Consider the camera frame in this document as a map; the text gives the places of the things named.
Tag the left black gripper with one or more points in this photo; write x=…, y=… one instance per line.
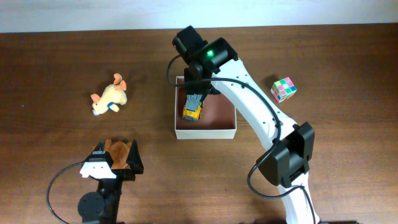
x=135, y=165

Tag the brown plush toy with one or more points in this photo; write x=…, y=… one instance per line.
x=119, y=152

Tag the yellow plush rabbit toy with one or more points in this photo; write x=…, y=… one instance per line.
x=113, y=96

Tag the yellow grey toy truck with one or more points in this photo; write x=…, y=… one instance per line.
x=193, y=107

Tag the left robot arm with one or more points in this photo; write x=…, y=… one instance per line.
x=110, y=164

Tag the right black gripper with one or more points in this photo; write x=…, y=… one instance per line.
x=191, y=88

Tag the white cardboard box red interior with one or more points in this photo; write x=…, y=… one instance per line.
x=217, y=120

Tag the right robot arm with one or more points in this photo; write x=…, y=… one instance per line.
x=215, y=68

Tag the multicoloured puzzle cube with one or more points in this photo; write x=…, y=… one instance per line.
x=283, y=89

